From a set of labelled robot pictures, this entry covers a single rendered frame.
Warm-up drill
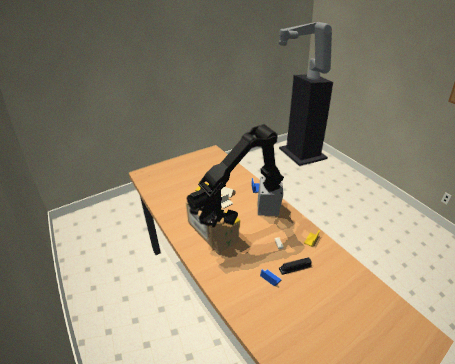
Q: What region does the dark blue flat panel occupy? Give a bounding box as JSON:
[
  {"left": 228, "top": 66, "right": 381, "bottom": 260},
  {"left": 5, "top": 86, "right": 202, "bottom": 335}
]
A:
[{"left": 260, "top": 269, "right": 281, "bottom": 286}]

